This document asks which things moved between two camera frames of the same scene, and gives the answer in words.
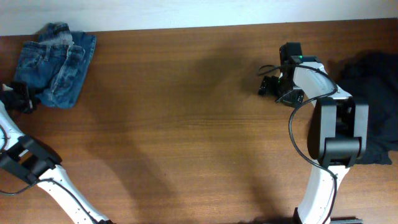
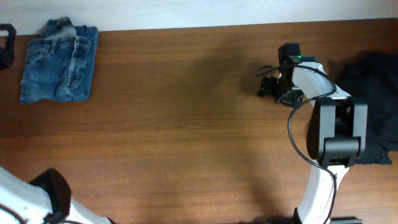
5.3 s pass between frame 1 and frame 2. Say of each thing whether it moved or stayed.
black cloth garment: stayed
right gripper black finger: stayed
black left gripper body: moved
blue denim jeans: moved
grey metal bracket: stayed
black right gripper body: stayed
